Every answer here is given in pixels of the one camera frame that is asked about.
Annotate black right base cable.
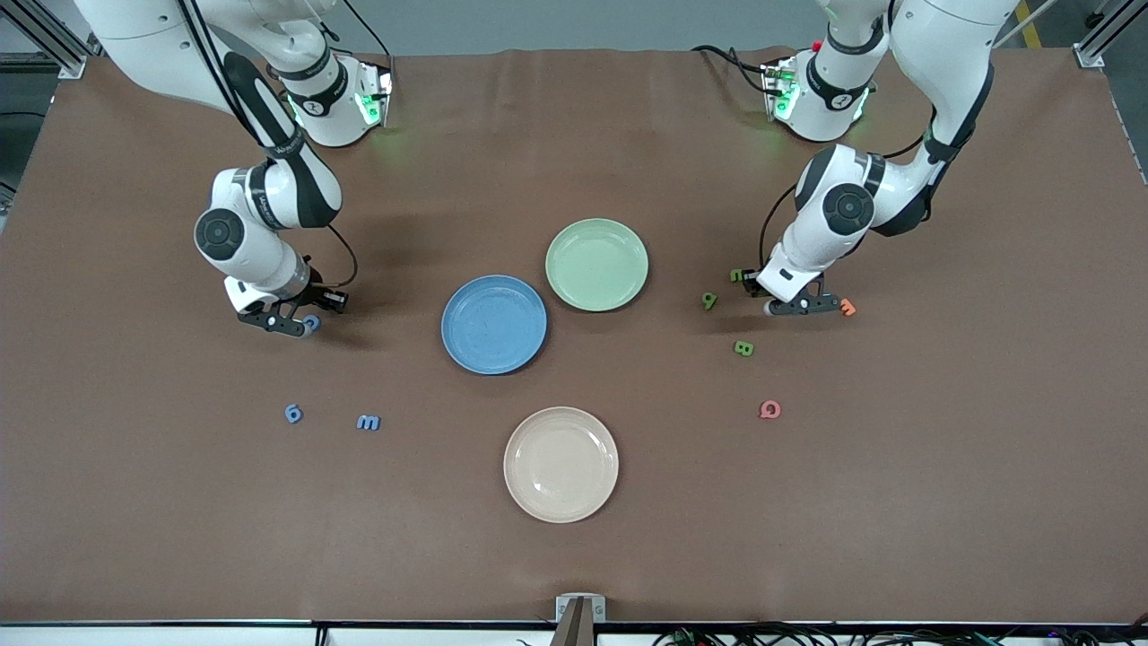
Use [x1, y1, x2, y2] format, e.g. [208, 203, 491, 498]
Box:
[344, 0, 397, 127]

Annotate blue plate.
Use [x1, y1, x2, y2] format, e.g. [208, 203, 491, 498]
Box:
[440, 274, 549, 376]

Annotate black base cable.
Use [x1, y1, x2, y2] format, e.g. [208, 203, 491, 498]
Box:
[344, 0, 397, 127]
[691, 43, 777, 98]

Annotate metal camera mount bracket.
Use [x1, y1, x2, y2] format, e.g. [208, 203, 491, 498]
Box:
[555, 593, 607, 646]

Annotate white table edge rail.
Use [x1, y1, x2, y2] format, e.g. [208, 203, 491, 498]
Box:
[0, 622, 1148, 646]

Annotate aluminium frame post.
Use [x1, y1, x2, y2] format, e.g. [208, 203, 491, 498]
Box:
[0, 0, 101, 80]
[1072, 0, 1148, 68]

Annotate green plate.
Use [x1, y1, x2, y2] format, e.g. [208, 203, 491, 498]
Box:
[544, 217, 650, 313]

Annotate tangled black floor cables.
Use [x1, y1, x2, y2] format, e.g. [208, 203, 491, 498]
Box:
[650, 619, 1148, 646]

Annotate brown table cover sheet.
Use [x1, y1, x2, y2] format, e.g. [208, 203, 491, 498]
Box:
[0, 47, 1148, 624]

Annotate beige plate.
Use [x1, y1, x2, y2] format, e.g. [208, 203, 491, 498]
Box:
[502, 406, 621, 525]

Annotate black left base cable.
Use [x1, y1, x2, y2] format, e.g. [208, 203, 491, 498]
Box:
[691, 43, 777, 98]

